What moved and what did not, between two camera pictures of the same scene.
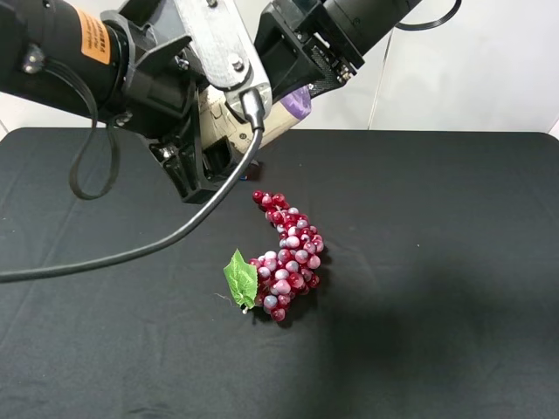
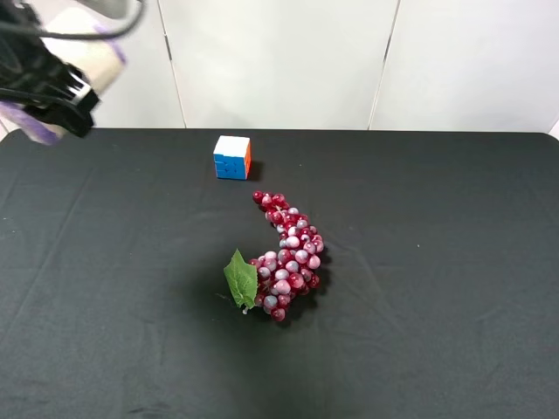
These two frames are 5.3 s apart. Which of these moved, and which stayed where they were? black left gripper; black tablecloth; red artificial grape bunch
Moved: black left gripper
Stayed: black tablecloth; red artificial grape bunch
